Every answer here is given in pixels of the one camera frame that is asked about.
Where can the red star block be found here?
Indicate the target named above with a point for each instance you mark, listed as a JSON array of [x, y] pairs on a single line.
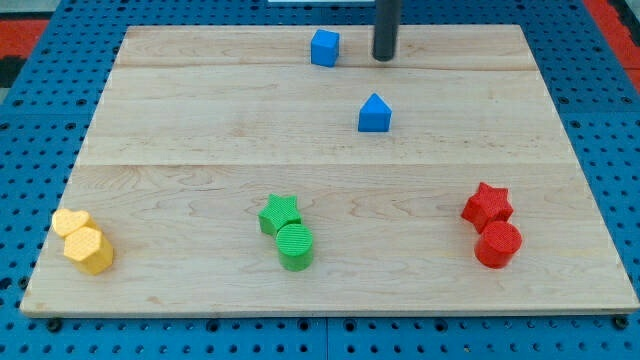
[[486, 205]]

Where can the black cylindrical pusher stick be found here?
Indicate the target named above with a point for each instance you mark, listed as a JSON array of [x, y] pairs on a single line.
[[386, 26]]

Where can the yellow hexagon block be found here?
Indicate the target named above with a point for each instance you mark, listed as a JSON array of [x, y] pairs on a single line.
[[89, 250]]

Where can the blue cube block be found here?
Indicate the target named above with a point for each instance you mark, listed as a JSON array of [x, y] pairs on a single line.
[[325, 48]]

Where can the yellow heart block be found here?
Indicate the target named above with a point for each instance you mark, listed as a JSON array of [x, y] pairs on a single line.
[[66, 221]]

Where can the blue triangle block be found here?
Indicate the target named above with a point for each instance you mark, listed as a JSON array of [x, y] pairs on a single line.
[[375, 115]]

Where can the red cylinder block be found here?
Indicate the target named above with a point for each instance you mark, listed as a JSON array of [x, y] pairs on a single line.
[[497, 245]]

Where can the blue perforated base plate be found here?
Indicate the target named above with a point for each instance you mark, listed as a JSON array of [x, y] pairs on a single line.
[[50, 105]]

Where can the wooden board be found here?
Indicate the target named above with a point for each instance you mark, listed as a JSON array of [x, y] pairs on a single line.
[[198, 125]]

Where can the green cylinder block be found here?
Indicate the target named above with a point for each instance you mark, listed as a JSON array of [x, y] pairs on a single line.
[[295, 247]]

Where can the green star block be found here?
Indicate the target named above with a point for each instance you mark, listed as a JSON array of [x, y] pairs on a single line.
[[277, 213]]

